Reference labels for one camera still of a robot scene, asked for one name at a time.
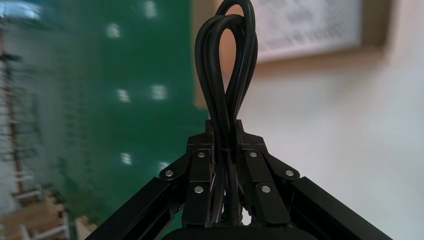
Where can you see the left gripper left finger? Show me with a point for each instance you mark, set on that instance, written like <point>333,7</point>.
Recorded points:
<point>198,172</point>

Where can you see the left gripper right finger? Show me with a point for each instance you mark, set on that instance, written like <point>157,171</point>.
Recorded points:
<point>261,175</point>

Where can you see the white printed instruction sheet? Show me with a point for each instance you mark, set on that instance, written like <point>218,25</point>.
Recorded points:
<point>308,23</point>

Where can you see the wooden pallet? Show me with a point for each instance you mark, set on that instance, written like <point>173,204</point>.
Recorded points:
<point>36,212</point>

